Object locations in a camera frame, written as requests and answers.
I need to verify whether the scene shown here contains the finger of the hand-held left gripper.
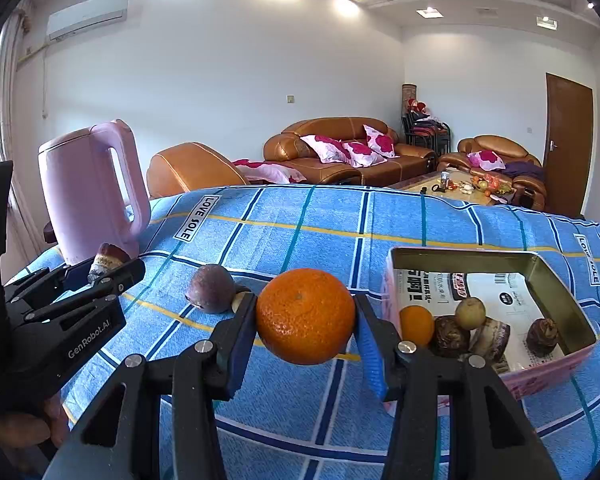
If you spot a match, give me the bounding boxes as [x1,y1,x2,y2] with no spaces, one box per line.
[2,258,99,306]
[17,258,147,323]

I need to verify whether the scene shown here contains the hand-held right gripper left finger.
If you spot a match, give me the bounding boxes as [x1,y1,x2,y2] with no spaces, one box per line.
[42,292,258,480]

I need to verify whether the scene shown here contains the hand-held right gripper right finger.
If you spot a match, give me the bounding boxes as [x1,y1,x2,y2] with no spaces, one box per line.
[354,294,563,480]

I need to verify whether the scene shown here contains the brown chestnut-like fruit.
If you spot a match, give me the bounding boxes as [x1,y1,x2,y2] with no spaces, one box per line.
[87,242,131,283]

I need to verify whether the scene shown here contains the small orange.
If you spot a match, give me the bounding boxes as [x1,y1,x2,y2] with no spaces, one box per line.
[399,306,436,347]

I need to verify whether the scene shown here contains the large orange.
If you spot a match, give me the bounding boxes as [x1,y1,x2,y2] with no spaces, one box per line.
[256,268,357,366]

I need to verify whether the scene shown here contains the purple passion fruit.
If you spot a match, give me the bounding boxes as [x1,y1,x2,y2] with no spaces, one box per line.
[187,264,236,315]

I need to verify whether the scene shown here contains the purple cut taro piece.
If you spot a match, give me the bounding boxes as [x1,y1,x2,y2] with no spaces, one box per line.
[467,317,512,361]

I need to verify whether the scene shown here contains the pink tin box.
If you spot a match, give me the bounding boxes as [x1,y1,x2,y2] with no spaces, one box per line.
[382,246,597,401]

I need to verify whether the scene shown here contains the person's left hand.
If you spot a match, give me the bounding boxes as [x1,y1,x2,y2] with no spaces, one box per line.
[0,391,73,451]

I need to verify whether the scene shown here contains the pink electric kettle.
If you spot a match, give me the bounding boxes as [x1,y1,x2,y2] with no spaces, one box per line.
[37,119,152,265]

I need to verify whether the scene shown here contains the blue plaid blanket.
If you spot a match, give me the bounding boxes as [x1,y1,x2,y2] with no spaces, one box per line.
[5,185,600,480]

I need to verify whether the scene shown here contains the printed paper sheet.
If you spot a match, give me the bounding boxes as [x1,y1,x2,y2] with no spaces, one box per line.
[392,270,576,373]

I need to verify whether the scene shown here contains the white curtain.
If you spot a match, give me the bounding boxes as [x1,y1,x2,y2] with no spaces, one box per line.
[0,10,46,261]

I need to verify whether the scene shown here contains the pink floral pillow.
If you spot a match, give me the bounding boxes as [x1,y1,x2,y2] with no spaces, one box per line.
[362,125,398,157]
[232,158,306,184]
[300,134,353,163]
[342,141,387,167]
[467,150,506,171]

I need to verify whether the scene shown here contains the glass-top coffee table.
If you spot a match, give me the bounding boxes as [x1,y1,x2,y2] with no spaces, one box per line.
[387,170,511,206]

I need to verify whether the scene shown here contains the long brown leather sofa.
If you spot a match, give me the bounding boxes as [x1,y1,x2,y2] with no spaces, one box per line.
[263,116,437,188]

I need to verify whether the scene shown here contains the red mesh bag of oranges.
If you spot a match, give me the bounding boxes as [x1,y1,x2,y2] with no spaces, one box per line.
[470,172,513,196]

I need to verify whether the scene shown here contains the stacked dark chairs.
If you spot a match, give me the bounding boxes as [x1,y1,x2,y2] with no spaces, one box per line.
[402,110,453,153]

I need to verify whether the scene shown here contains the purple blanket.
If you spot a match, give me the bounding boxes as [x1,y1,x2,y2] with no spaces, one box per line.
[502,161,546,183]

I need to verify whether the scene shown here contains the white air conditioner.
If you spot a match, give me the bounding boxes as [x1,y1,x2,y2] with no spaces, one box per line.
[46,0,131,43]

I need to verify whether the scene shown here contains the brown wooden door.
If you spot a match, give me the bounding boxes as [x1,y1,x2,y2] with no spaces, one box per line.
[542,72,595,218]

